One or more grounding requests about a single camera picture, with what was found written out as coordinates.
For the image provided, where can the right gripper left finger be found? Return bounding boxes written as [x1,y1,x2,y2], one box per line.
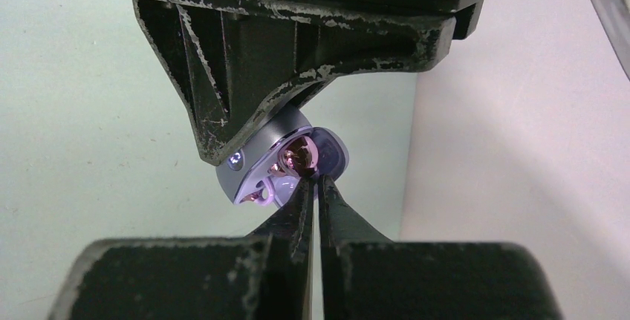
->
[48,180,315,319]

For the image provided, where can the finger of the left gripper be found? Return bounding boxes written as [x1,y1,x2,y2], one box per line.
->
[133,0,455,166]

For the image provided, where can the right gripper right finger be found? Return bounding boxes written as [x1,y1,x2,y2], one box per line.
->
[317,176,562,319]

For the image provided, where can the purple earbud charging case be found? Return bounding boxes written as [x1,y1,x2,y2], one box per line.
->
[216,106,349,208]

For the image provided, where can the purple earbud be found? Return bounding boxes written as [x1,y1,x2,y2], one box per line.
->
[241,186,271,206]
[268,135,319,178]

